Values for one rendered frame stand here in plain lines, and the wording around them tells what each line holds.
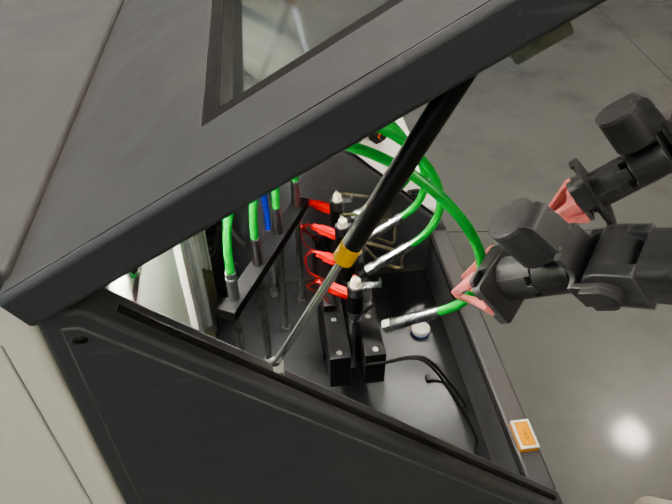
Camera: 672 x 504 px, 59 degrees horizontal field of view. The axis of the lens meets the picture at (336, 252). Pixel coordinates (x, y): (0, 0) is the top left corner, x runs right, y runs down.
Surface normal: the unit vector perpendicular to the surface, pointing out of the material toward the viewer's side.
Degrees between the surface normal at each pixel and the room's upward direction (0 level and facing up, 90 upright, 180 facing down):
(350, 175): 90
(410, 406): 0
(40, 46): 0
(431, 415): 0
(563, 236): 45
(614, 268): 41
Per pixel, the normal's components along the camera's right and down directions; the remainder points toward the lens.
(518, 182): 0.00, -0.75
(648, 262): -0.66, -0.59
